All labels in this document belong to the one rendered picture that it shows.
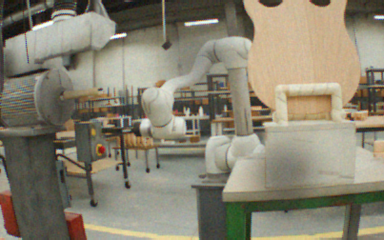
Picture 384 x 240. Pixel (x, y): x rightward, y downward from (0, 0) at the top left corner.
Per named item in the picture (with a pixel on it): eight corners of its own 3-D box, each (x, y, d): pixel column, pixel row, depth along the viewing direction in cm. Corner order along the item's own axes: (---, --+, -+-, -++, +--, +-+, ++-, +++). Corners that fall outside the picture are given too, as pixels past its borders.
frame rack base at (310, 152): (265, 189, 73) (264, 127, 72) (264, 174, 88) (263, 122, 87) (354, 182, 66) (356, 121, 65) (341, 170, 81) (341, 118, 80)
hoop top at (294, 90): (275, 96, 72) (274, 84, 72) (274, 96, 75) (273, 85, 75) (342, 94, 67) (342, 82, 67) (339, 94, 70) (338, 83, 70)
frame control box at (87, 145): (53, 173, 131) (48, 125, 130) (76, 166, 152) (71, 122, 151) (89, 176, 125) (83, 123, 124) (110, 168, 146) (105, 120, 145)
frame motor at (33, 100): (-8, 130, 108) (-11, 78, 107) (29, 127, 134) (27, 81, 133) (46, 129, 98) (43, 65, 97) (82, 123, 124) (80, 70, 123)
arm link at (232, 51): (240, 165, 173) (272, 167, 159) (227, 173, 160) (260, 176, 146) (224, 40, 162) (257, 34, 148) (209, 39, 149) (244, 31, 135)
